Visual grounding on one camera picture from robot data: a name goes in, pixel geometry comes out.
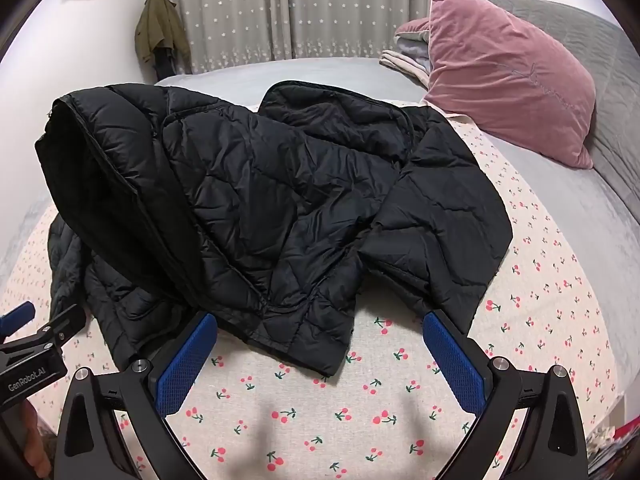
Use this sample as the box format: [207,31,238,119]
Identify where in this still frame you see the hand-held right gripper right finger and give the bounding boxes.
[421,310,588,480]

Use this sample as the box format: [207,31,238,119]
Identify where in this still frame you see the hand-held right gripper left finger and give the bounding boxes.
[54,311,219,480]

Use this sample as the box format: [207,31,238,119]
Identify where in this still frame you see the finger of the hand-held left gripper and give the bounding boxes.
[40,304,87,350]
[0,301,37,337]

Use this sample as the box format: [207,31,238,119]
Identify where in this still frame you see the black puffer jacket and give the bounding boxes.
[35,82,515,378]

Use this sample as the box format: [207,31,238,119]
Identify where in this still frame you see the person's left hand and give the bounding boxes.
[20,402,53,466]

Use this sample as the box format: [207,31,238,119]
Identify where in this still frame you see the stack of magazines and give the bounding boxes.
[585,410,637,480]

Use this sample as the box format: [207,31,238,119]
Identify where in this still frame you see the dark cloth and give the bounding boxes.
[152,47,177,82]

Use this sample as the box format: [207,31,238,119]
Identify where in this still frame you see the pink garment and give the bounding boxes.
[422,0,598,170]

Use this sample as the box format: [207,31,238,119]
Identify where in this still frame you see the folded blanket pile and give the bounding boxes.
[378,19,434,89]

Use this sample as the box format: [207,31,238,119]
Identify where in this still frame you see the olive hanging jacket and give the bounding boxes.
[134,0,193,68]

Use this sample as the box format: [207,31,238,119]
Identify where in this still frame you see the grey star print curtain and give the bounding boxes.
[155,0,431,76]

